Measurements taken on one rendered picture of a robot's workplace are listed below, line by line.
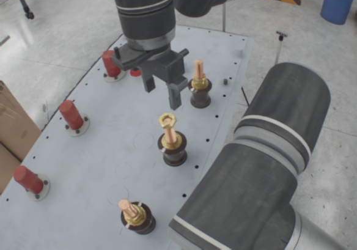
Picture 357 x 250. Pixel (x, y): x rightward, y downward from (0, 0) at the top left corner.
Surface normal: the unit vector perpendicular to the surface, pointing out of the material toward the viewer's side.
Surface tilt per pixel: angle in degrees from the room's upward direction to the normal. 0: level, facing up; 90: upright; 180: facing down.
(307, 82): 13
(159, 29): 90
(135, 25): 90
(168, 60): 0
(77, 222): 0
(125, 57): 0
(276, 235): 26
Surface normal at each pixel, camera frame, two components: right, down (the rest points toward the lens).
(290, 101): -0.22, -0.52
